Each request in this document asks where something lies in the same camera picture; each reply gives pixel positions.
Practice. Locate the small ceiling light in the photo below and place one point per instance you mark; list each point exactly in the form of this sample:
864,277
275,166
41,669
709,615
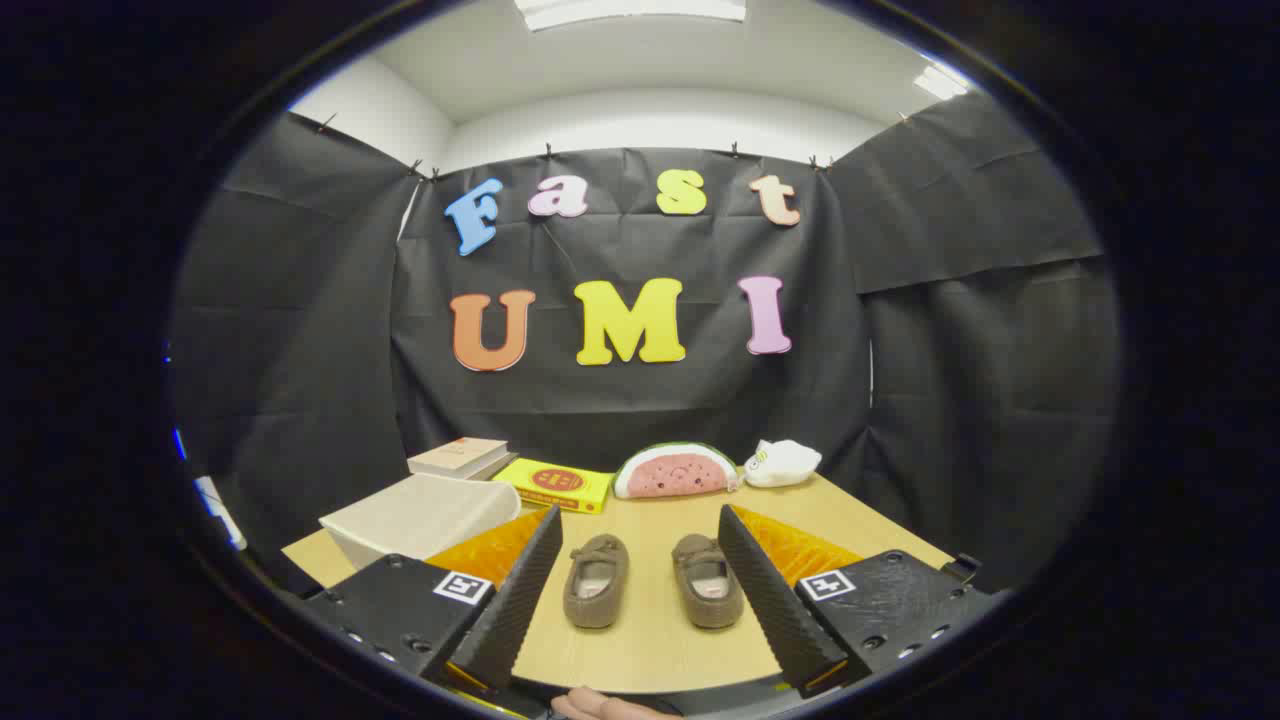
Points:
940,82

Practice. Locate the cream storage box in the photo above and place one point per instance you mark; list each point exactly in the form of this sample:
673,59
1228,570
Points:
420,515

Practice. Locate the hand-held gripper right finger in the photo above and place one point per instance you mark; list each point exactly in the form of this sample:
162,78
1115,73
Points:
775,610

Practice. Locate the watermelon slice plush toy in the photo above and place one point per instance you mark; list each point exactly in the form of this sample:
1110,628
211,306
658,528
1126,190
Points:
675,475

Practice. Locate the grey book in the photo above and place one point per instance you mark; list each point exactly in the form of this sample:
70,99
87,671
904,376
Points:
500,468

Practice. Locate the yellow book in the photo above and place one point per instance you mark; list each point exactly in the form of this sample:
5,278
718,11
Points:
555,482

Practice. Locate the long ceiling light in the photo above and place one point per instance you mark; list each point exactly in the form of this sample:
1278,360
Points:
630,10

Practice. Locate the white plush toy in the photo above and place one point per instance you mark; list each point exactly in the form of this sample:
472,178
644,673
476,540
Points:
785,463

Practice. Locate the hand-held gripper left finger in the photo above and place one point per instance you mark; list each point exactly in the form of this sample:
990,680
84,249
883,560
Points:
515,610

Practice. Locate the brown fuzzy shoe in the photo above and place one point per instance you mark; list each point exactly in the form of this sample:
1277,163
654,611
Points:
596,585
708,585

